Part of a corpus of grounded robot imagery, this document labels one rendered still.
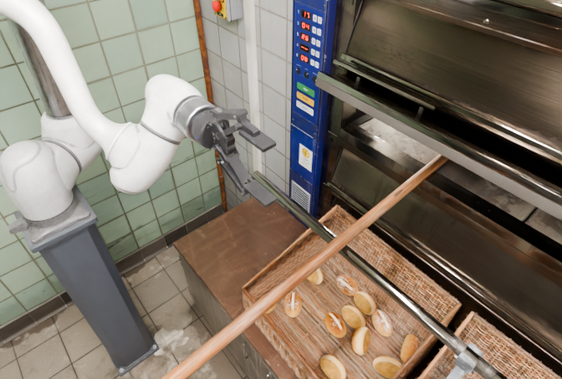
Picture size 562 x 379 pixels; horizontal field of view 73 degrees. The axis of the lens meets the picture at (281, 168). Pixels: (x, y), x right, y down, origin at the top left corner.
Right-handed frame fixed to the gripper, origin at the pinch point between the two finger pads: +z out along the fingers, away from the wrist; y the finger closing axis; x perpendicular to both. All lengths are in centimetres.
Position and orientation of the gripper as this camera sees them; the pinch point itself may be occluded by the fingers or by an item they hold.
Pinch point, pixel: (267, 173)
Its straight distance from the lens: 70.1
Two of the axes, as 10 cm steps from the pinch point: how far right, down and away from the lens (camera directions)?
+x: -7.5, 4.4, -4.9
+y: 0.0, 7.5, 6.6
